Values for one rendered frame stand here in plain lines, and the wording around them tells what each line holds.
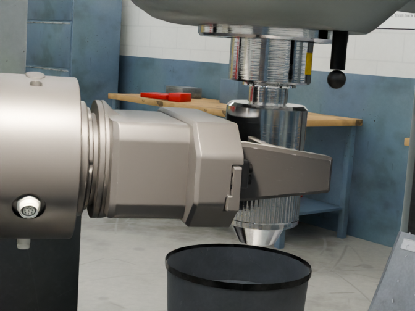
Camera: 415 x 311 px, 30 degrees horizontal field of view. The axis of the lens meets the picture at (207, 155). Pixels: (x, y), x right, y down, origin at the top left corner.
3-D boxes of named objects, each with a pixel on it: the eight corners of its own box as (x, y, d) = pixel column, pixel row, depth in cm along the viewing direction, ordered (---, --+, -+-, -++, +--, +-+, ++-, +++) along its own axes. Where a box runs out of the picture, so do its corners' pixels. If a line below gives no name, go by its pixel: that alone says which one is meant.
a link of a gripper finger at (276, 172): (323, 200, 44) (218, 198, 42) (328, 144, 44) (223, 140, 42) (335, 206, 42) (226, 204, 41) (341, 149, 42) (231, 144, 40)
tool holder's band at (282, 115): (318, 123, 46) (320, 105, 46) (286, 126, 42) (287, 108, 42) (248, 115, 48) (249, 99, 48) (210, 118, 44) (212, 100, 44)
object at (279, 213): (310, 221, 47) (318, 123, 46) (276, 234, 43) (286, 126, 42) (241, 208, 49) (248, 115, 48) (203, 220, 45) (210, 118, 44)
